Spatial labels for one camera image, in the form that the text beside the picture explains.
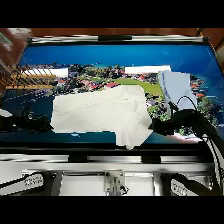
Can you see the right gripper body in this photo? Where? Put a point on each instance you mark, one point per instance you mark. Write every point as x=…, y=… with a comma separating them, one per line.
x=162, y=127

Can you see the white shirt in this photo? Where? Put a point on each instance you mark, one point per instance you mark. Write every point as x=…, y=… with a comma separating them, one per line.
x=100, y=111

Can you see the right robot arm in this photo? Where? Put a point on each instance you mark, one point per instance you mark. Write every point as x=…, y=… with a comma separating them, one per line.
x=195, y=120

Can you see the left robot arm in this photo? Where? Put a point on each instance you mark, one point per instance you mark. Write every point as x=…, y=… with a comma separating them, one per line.
x=23, y=122

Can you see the light blue folded garment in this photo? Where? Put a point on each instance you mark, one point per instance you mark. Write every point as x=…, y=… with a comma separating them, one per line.
x=176, y=87

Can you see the silver frame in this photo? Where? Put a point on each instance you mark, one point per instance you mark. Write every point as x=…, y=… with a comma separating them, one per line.
x=110, y=166

